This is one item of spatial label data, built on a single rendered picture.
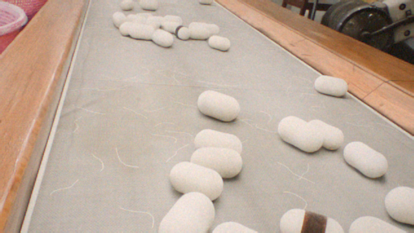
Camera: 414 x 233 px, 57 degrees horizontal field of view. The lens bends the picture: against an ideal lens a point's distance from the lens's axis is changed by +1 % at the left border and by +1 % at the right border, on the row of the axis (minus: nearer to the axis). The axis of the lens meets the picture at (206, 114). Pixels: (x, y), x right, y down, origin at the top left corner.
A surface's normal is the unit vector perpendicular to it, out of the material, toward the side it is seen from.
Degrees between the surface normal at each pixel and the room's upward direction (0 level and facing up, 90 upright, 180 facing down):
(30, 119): 0
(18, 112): 0
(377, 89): 45
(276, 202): 0
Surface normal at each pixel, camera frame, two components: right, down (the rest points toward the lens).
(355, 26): -0.02, 0.40
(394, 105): -0.60, -0.65
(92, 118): 0.12, -0.90
